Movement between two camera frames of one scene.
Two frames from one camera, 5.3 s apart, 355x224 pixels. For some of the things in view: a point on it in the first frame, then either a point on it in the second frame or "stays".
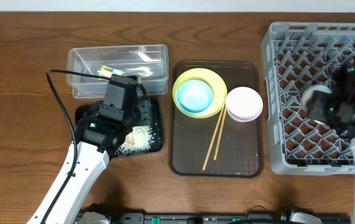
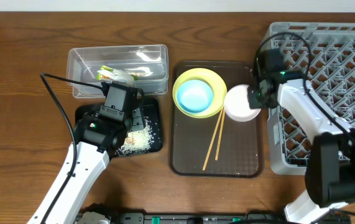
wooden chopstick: [219, 138] stays
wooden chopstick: [213, 139] stays
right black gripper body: [317, 104] to [255, 101]
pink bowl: [244, 104] stays
